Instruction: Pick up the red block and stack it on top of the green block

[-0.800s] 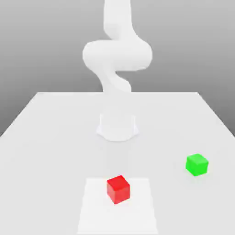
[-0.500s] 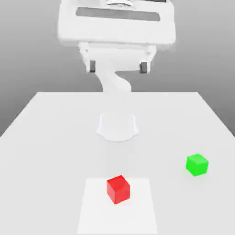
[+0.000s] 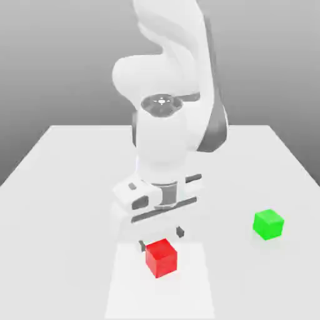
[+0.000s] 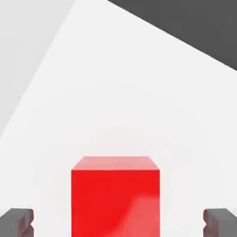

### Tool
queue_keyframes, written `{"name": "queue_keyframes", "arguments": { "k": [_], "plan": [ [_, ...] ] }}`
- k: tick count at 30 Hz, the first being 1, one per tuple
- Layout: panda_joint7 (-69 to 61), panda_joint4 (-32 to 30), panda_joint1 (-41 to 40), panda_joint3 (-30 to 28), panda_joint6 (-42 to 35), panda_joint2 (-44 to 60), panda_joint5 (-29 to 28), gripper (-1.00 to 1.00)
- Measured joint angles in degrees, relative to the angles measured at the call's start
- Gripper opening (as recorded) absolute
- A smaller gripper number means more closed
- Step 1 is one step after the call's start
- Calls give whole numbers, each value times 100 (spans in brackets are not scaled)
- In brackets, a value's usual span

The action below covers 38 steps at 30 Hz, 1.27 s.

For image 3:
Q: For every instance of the small green cube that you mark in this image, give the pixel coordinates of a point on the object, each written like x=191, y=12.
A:
x=268, y=224

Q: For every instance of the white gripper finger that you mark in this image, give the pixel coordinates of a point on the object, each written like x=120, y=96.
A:
x=180, y=232
x=141, y=245

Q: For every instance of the small red cube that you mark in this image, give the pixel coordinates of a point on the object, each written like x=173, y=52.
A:
x=161, y=258

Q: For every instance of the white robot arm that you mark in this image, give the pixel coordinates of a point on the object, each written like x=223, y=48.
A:
x=162, y=140

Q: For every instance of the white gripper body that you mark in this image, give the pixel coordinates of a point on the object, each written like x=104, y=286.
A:
x=160, y=220

